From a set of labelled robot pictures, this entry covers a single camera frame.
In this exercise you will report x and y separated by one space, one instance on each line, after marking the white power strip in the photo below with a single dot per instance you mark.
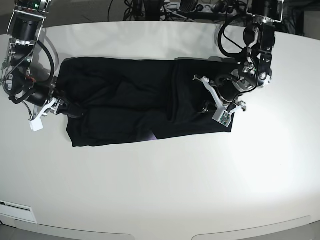
207 8

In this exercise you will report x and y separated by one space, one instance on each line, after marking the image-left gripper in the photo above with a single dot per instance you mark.
47 100

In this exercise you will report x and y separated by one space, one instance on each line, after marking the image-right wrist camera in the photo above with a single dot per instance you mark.
222 116

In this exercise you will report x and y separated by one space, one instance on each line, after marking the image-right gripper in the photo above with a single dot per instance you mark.
228 93

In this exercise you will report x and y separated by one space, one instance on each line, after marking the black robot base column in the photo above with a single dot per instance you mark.
152 10

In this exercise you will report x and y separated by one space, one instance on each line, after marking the black T-shirt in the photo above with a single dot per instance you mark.
127 101

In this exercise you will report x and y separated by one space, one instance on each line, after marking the image-left robot arm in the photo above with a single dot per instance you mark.
18 83

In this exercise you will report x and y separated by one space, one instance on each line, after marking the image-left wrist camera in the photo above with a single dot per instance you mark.
36 124

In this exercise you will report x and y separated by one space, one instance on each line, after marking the image-right robot arm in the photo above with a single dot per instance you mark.
250 69

